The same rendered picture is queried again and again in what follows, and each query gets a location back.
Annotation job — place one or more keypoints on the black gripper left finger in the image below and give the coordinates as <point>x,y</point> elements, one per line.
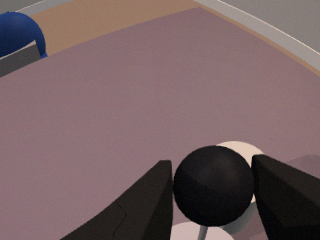
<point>143,212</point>

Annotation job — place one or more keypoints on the beige cylinder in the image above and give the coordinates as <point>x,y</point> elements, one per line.
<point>247,151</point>

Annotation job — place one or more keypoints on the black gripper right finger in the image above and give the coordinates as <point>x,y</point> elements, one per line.
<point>288,200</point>

